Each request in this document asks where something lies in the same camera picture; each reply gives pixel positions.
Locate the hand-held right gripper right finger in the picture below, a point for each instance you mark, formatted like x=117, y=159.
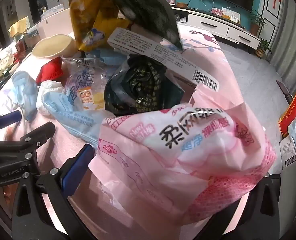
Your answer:
x=263, y=205

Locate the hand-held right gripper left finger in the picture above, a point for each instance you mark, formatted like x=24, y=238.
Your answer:
x=77, y=166

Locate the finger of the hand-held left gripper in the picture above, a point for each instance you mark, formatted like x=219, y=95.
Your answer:
x=8, y=118
x=37, y=133

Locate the red snack wrapper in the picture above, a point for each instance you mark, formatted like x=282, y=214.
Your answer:
x=50, y=71

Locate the clear printed plastic bag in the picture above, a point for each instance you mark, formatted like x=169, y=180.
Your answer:
x=80, y=85

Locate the pink printed pad package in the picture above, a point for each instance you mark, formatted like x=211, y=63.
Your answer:
x=163, y=175

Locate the yellow snack bag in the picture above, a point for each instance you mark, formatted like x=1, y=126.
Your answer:
x=87, y=12

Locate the white medicine box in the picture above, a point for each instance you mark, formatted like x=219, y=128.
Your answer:
x=148, y=47

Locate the dark green snack bag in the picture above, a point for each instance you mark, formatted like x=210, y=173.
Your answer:
x=148, y=10

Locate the blue face mask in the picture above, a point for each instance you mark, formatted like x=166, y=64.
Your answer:
x=22, y=87

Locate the light blue printed wrapper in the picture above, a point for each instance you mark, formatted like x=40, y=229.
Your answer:
x=70, y=115

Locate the white crumpled plastic bag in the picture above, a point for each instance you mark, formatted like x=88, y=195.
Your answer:
x=47, y=88

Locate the cardboard box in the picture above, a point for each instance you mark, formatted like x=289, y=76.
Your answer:
x=290, y=155

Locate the cream paper bowl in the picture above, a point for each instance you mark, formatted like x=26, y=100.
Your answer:
x=52, y=46

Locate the yellow cloth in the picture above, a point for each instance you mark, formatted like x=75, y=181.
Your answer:
x=17, y=26

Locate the red paper bag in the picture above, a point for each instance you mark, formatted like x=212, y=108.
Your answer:
x=290, y=115

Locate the black crumpled plastic bag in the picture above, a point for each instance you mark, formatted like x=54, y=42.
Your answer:
x=137, y=87

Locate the white board box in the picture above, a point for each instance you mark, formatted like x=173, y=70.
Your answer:
x=55, y=22

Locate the dark floor mat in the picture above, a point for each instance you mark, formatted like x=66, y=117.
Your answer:
x=285, y=90

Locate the small potted plant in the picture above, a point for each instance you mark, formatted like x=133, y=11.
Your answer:
x=260, y=52

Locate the pink printed tablecloth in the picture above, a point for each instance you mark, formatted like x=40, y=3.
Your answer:
x=213, y=55

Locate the grey curtain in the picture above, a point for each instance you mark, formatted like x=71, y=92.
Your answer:
x=288, y=42

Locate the tall potted plant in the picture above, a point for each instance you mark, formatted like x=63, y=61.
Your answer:
x=255, y=28

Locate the blue and red box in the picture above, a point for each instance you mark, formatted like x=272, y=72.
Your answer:
x=169, y=0

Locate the small digital clock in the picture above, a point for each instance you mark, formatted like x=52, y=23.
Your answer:
x=234, y=18

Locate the white television cabinet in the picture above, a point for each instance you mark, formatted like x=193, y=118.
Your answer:
x=208, y=23

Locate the small wooden tray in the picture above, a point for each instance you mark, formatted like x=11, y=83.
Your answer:
x=180, y=5

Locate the white desk calendar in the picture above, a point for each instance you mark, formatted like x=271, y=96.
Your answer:
x=228, y=12

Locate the pink card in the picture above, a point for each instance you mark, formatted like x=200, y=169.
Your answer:
x=216, y=11

